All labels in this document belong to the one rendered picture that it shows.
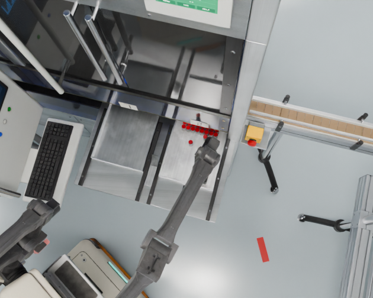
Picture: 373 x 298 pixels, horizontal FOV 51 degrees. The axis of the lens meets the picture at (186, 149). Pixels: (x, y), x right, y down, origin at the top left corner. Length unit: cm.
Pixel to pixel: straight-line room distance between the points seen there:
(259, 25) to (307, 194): 197
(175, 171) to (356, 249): 104
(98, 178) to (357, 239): 138
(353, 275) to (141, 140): 130
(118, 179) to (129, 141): 20
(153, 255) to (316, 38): 236
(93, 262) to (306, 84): 192
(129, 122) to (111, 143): 14
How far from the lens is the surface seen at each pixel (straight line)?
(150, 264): 127
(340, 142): 196
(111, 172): 192
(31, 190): 209
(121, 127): 197
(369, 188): 236
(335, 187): 288
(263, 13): 95
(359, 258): 230
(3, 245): 138
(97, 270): 252
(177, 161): 188
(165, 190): 186
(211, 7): 95
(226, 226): 272
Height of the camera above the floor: 271
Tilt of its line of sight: 75 degrees down
